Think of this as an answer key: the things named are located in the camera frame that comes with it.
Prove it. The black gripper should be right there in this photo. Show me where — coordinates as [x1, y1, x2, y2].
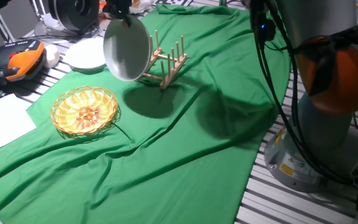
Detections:
[103, 0, 134, 29]

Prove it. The white round plate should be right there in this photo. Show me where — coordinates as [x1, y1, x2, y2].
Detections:
[103, 14, 152, 82]
[64, 37, 107, 70]

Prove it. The wooden dish rack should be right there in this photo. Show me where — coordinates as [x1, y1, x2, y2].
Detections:
[140, 29, 188, 91]

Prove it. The white plastic bag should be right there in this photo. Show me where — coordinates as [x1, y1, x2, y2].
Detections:
[129, 0, 152, 15]

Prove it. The black white marker sheet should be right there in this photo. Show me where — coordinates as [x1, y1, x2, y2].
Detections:
[152, 0, 193, 7]

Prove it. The black round spool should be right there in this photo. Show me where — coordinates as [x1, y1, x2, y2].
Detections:
[48, 0, 101, 34]

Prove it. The grey round stand base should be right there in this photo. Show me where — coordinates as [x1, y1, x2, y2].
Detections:
[34, 19, 103, 44]

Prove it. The white egg-shaped object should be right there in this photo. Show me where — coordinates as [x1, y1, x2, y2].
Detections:
[44, 44, 61, 69]

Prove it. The orange wicker basket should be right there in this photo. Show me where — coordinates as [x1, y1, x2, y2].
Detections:
[50, 85, 119, 136]

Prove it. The black orange teach pendant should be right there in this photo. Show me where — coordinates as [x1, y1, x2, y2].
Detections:
[0, 39, 47, 86]

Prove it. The green cloth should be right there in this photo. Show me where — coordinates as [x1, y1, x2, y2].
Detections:
[0, 3, 291, 224]

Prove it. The black device with blue light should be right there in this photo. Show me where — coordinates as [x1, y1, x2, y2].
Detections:
[253, 17, 277, 45]

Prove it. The white paper sheet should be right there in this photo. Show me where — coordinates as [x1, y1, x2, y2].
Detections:
[0, 93, 37, 158]

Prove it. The black strap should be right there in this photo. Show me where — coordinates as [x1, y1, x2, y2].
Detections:
[293, 25, 358, 97]

